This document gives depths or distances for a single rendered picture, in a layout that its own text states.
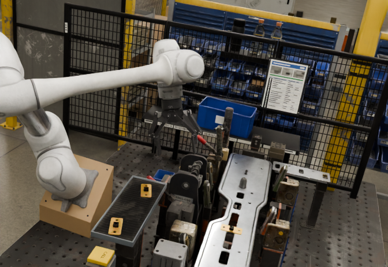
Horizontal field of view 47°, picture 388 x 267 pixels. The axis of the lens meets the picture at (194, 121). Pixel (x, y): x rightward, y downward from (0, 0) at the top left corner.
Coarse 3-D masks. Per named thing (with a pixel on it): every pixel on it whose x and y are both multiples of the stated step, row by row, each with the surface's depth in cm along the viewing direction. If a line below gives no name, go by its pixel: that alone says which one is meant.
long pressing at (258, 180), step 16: (240, 160) 229; (256, 160) 232; (224, 176) 211; (240, 176) 214; (256, 176) 216; (224, 192) 198; (240, 192) 201; (256, 192) 202; (256, 208) 191; (208, 224) 175; (240, 224) 179; (256, 224) 181; (208, 240) 167; (224, 240) 168; (240, 240) 169; (208, 256) 159; (240, 256) 161
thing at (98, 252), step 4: (96, 248) 132; (100, 248) 132; (104, 248) 132; (92, 252) 130; (96, 252) 130; (100, 252) 130; (104, 252) 130; (108, 252) 131; (112, 252) 131; (92, 256) 128; (96, 256) 128; (100, 256) 129; (104, 256) 129; (108, 256) 129; (112, 256) 130; (88, 260) 127; (92, 260) 127; (96, 260) 127; (100, 260) 127; (104, 260) 127; (108, 260) 128; (100, 264) 127; (104, 264) 127
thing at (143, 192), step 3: (141, 186) 165; (144, 186) 165; (147, 186) 165; (150, 186) 165; (141, 189) 163; (144, 189) 162; (147, 189) 162; (150, 189) 164; (141, 192) 161; (144, 192) 161; (147, 192) 161; (150, 192) 162; (141, 195) 159; (144, 195) 159; (147, 195) 160; (150, 195) 160
